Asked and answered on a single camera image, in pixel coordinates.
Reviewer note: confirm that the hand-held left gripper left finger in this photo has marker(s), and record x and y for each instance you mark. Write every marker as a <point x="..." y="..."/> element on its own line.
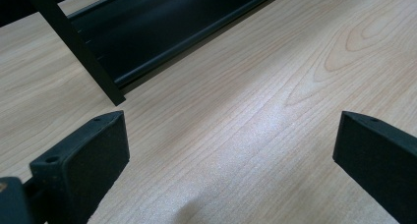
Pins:
<point x="85" y="165"/>

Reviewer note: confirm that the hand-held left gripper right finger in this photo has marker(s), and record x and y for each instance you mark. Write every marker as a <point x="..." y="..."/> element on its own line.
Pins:
<point x="380" y="158"/>

